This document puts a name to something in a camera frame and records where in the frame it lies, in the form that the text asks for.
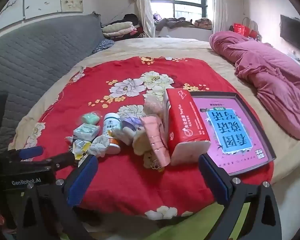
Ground pink quilt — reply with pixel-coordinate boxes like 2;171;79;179
209;31;300;142

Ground red tissue pack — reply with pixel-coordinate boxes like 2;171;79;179
163;88;212;166

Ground white floral scrunchie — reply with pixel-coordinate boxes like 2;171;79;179
87;134;111;158

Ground clothes on window sill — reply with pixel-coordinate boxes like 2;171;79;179
154;15;213;30

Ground red floral blanket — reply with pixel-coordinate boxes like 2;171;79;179
9;56;274;220

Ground blue patterned pillow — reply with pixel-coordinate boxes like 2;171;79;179
91;39;115;55

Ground small green-white tissue pack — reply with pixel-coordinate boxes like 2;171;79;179
73;124;101;142

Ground clear bag of pink puffs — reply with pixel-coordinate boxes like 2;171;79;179
143;97;167;119

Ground black wall television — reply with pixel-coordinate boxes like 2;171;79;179
280;14;300;55

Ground white bottle with orange base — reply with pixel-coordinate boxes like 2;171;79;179
104;112;122;155

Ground white curtain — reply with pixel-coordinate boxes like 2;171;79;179
134;0;155;38
211;0;228;34

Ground cream plush toy purple dress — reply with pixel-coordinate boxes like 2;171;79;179
112;117;152;155

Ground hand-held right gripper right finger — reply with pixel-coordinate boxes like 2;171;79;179
198;153;284;240

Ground green floor mat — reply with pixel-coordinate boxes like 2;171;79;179
57;202;250;240

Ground small cream plush toy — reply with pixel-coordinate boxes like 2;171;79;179
142;151;165;173

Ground pink striped packet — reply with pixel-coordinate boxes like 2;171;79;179
140;116;171;167

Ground white and yellow snack packet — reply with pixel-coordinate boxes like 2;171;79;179
66;136;93;161

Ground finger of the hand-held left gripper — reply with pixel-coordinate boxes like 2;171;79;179
0;146;44;164
5;152;77;174

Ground grey tray with pink print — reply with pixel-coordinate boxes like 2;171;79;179
190;92;277;177

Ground pile of folded blankets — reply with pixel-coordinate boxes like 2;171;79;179
101;21;143;39

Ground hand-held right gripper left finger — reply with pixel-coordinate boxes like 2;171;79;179
15;154;99;240

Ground grey quilted headboard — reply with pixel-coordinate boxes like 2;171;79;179
0;12;108;153

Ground beige round bed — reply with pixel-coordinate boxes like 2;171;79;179
7;37;300;188

